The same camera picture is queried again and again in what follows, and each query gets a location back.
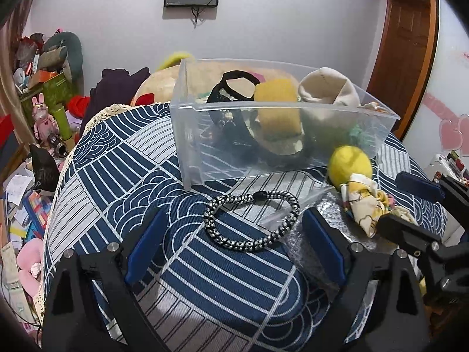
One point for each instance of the clear plastic storage bin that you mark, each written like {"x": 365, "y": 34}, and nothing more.
{"x": 201, "y": 151}

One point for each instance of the yellow plush toy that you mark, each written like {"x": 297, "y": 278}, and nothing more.
{"x": 174, "y": 59}

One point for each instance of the grey green plush toy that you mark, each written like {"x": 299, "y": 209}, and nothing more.
{"x": 63, "y": 51}

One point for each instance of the clear bubble wrap bag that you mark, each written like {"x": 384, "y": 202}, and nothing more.
{"x": 300, "y": 251}

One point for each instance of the red box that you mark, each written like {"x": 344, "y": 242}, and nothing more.
{"x": 6, "y": 129}

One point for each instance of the green cardboard box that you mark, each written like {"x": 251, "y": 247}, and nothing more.
{"x": 56, "y": 90}

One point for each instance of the beige plush cushion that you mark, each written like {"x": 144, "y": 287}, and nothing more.
{"x": 200, "y": 76}

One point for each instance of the yellow sponge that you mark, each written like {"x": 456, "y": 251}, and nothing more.
{"x": 279, "y": 122}

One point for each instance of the brown wooden door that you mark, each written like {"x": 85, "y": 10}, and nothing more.
{"x": 405, "y": 57}

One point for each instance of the blue white patterned tablecloth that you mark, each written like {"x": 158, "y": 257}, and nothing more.
{"x": 197, "y": 296}

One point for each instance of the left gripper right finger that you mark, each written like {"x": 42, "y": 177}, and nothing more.
{"x": 350, "y": 266}

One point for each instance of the pink plush slipper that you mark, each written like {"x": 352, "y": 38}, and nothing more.
{"x": 30, "y": 262}

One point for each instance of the black headband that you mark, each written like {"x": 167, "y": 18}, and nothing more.
{"x": 236, "y": 134}

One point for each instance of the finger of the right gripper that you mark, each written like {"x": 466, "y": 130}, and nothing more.
{"x": 421, "y": 186}
{"x": 409, "y": 237}

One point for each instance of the dark purple cloth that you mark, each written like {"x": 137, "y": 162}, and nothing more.
{"x": 117, "y": 86}

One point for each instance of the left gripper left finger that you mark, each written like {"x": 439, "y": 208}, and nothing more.
{"x": 119, "y": 267}

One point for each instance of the yellow felt ball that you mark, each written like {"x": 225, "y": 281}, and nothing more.
{"x": 345, "y": 161}

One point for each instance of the yellow patterned fabric scrunchie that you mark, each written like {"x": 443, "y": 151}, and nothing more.
{"x": 366, "y": 203}

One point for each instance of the pink rabbit toy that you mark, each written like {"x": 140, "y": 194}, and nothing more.
{"x": 45, "y": 127}

